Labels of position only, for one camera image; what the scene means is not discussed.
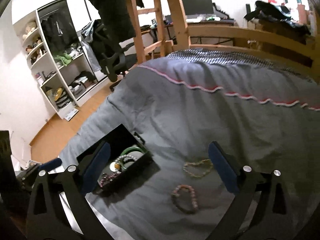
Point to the wooden ladder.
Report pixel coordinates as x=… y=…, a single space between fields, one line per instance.
x=140 y=42

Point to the black office chair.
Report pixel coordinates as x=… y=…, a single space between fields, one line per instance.
x=117 y=62

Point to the wooden bed frame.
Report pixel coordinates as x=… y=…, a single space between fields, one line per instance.
x=250 y=33

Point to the dark clothes in wardrobe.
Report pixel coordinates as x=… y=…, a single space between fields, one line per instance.
x=56 y=32

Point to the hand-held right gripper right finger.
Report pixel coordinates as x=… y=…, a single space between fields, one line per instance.
x=221 y=167

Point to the wooden desk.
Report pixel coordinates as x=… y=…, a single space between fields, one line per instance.
x=207 y=22

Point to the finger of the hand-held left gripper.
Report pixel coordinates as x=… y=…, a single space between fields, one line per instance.
x=51 y=163

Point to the amber bead pendant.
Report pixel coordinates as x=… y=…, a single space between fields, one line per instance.
x=113 y=166

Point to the blue denim garment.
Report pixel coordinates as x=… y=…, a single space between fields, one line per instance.
x=87 y=45

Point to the beige stuffed toy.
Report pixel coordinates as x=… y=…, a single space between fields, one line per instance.
x=29 y=28

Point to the yellow object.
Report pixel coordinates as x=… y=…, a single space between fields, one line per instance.
x=59 y=93

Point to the green cloth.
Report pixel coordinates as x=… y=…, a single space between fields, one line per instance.
x=63 y=58

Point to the white shelf unit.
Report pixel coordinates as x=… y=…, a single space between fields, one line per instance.
x=50 y=62

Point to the black computer monitor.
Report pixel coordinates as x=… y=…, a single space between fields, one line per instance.
x=197 y=5

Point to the black jewelry box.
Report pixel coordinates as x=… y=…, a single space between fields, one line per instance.
x=130 y=174

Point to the pile of dark clothes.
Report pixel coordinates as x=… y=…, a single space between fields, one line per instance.
x=275 y=11

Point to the grey blanket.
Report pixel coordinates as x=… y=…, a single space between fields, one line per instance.
x=200 y=120

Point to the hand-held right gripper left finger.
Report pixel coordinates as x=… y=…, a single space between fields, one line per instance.
x=96 y=166

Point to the striped bed sheet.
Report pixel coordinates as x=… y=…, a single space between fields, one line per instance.
x=225 y=56

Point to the black hanging garment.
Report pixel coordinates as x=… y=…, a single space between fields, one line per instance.
x=110 y=10

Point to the green bangle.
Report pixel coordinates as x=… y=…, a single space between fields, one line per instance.
x=125 y=150

